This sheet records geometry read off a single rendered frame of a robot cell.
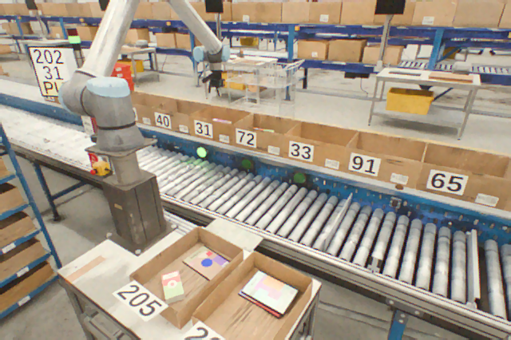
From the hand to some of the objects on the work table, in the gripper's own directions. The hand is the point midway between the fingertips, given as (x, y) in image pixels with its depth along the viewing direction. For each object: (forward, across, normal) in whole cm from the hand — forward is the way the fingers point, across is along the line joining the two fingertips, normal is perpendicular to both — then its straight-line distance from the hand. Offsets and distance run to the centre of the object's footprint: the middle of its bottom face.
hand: (215, 98), depth 221 cm
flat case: (+40, -99, -98) cm, 145 cm away
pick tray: (+42, -109, -97) cm, 152 cm away
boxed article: (+42, -117, -62) cm, 138 cm away
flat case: (+42, -98, -66) cm, 125 cm away
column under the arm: (+43, -97, -22) cm, 108 cm away
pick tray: (+42, -108, -64) cm, 133 cm away
